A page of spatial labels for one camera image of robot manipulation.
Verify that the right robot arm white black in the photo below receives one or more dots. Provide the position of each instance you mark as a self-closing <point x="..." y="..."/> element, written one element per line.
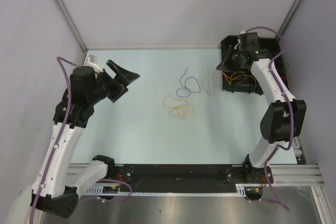
<point x="251" y="64"/>

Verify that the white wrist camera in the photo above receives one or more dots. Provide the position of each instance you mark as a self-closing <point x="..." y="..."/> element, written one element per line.
<point x="239" y="40"/>
<point x="91" y="61"/>

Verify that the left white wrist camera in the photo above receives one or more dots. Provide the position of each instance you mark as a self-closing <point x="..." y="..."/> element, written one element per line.
<point x="91" y="61"/>

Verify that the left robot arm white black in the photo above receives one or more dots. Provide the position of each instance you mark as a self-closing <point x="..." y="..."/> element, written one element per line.
<point x="86" y="86"/>

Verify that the white slotted cable duct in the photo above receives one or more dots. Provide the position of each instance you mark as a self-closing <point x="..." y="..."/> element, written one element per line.
<point x="105" y="190"/>

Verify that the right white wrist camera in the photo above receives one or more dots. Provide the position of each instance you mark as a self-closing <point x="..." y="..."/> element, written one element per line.
<point x="239" y="40"/>

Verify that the black compartment tray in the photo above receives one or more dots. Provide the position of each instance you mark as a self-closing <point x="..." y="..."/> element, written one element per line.
<point x="242" y="80"/>

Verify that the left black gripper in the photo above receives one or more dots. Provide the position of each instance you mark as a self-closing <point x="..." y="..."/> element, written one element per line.
<point x="122" y="79"/>

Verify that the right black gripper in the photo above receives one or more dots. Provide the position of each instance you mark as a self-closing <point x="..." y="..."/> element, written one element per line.
<point x="227" y="65"/>

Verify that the aluminium frame rail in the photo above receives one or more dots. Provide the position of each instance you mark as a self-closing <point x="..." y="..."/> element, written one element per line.
<point x="294" y="175"/>

